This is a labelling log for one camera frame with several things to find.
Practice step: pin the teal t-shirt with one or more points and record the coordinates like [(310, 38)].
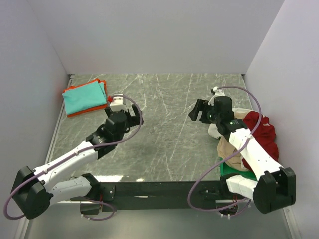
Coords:
[(83, 98)]

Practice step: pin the red t-shirt in pile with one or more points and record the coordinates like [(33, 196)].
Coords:
[(265, 134)]

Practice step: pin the white t-shirt in pile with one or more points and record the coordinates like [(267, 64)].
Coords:
[(239, 113)]

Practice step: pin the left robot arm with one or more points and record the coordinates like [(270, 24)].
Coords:
[(35, 190)]

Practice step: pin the green bin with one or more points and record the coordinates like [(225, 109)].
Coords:
[(225, 170)]

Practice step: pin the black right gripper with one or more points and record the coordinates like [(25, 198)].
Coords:
[(203, 105)]

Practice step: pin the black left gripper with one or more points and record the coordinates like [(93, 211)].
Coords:
[(133, 120)]

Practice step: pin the beige t-shirt in pile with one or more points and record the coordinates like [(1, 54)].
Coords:
[(225, 149)]

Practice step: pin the aluminium rail frame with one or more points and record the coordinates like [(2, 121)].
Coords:
[(163, 157)]

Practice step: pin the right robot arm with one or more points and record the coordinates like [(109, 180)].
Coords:
[(275, 186)]

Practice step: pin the folded orange t-shirt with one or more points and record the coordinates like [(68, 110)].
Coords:
[(84, 109)]

